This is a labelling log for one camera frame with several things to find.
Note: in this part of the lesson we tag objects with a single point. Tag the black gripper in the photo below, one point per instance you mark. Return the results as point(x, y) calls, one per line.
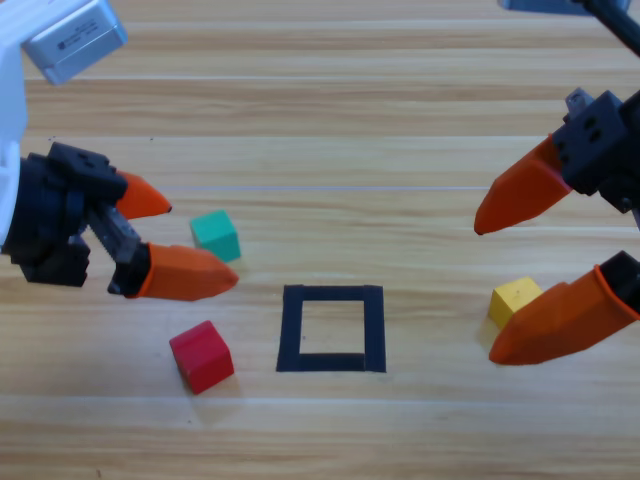
point(55, 220)
point(600, 145)

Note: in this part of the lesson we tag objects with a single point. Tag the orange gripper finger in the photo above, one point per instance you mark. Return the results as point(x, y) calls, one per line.
point(560, 325)

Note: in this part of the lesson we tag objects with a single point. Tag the green wooden block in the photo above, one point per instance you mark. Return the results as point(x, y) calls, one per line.
point(215, 235)

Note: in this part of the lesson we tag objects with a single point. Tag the yellow wooden block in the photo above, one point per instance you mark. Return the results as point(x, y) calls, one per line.
point(512, 300)

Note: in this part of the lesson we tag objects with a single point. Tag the red wooden block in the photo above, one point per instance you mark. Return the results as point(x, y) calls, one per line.
point(202, 357)

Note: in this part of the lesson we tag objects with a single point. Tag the black tape square outline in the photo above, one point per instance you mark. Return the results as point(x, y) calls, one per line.
point(292, 330)

